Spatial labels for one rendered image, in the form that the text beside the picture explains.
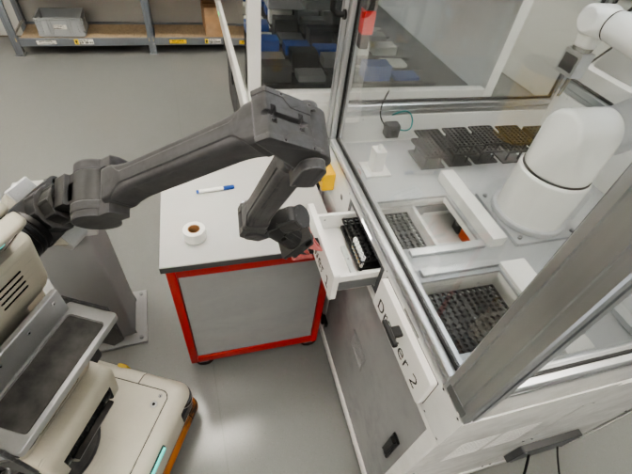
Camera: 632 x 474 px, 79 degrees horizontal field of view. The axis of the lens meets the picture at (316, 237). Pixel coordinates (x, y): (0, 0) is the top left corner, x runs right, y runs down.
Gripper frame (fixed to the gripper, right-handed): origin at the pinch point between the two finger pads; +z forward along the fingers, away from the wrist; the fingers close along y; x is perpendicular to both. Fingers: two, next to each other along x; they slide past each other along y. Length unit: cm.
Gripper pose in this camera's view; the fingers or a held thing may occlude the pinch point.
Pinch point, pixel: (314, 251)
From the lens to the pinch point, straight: 107.2
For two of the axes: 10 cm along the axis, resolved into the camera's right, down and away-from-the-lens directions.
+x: -2.5, -7.2, 6.5
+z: 6.2, 3.9, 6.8
